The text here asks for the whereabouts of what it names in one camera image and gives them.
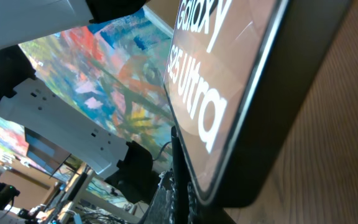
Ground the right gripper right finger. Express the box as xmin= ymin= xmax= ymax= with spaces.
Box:
xmin=187 ymin=182 xmax=236 ymax=224

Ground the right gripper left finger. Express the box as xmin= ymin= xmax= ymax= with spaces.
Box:
xmin=138 ymin=170 xmax=176 ymax=224

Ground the black charger cable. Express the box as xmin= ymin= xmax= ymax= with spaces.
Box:
xmin=152 ymin=126 xmax=192 ymax=224

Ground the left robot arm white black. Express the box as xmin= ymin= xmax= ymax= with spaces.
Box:
xmin=0 ymin=0 xmax=160 ymax=203

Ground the colourful abstract painting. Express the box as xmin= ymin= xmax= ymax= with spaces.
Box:
xmin=0 ymin=11 xmax=173 ymax=169

